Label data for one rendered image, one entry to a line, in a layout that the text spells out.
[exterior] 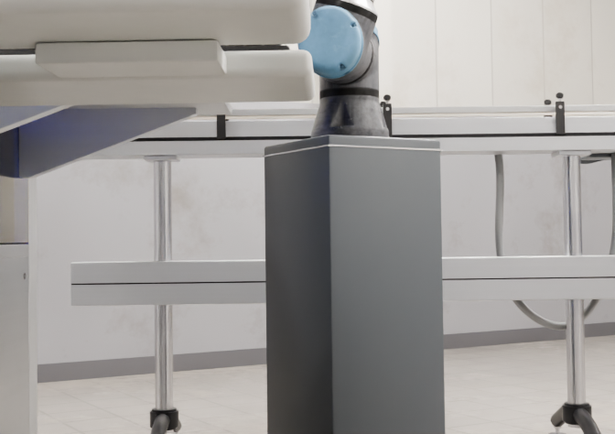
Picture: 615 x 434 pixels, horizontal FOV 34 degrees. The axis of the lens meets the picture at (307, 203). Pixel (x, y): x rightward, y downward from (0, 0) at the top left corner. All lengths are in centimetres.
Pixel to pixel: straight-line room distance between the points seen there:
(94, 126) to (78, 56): 95
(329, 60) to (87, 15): 91
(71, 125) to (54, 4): 109
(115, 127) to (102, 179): 265
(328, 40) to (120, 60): 81
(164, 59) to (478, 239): 476
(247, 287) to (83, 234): 190
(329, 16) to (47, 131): 60
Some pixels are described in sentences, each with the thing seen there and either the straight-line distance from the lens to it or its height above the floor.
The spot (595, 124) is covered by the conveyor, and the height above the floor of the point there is 91.
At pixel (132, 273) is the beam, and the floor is 52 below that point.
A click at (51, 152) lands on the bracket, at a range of 197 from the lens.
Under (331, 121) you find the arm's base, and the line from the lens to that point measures 188.
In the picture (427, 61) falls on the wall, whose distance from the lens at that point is 557.
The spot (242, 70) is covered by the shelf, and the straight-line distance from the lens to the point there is 106.
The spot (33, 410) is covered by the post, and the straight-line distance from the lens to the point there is 210.
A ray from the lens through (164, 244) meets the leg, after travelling 280.
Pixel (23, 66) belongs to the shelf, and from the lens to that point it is 111.
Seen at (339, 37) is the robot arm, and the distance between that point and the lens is 176.
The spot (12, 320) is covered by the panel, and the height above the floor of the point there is 46.
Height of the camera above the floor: 60
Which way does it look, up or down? 2 degrees up
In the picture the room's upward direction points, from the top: 1 degrees counter-clockwise
